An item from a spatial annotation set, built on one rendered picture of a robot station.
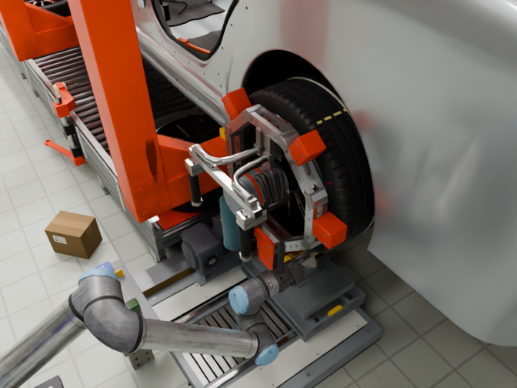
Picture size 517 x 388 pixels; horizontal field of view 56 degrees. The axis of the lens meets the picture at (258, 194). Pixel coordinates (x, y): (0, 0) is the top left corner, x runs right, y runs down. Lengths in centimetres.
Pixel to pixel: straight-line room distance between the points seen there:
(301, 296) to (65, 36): 251
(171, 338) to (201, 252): 76
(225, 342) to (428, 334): 118
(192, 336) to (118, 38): 100
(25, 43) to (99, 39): 206
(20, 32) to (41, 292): 178
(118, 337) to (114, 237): 155
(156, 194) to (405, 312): 131
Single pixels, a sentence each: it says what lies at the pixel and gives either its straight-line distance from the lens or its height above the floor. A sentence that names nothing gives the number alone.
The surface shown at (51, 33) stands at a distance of 381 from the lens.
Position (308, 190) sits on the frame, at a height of 99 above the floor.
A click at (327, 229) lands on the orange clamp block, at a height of 88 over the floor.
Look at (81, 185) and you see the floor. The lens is 336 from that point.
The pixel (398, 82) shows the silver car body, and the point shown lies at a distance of 134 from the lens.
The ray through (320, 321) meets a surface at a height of 17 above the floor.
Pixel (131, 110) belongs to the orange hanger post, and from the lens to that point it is 190.
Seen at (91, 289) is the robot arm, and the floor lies 91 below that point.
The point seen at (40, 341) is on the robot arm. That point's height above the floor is 78.
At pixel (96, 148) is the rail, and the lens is 296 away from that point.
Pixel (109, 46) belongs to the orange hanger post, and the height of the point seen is 133.
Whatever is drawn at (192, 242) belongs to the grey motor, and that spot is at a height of 40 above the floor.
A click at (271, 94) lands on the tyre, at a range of 172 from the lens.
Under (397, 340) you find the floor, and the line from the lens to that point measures 245.
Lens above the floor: 203
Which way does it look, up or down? 42 degrees down
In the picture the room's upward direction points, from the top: 2 degrees counter-clockwise
